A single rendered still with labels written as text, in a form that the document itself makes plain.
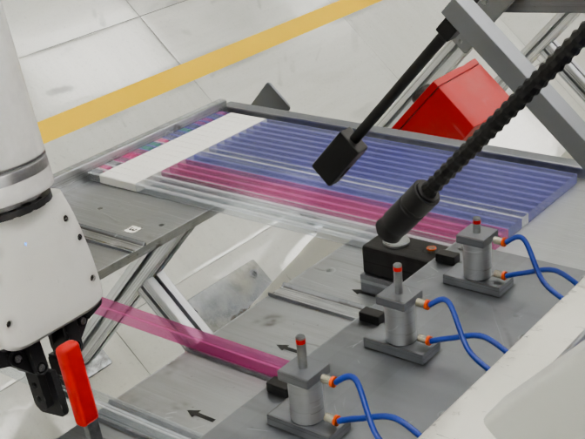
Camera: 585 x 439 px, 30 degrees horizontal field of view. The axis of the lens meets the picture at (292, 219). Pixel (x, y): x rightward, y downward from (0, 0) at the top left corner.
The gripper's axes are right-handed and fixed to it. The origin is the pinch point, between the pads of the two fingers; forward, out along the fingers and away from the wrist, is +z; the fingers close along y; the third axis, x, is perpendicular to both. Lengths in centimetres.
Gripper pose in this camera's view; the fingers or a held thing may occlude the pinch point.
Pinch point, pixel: (58, 383)
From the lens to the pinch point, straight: 89.9
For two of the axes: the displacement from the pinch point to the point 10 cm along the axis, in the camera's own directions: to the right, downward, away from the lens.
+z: 2.1, 9.3, 3.1
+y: 6.1, -3.7, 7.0
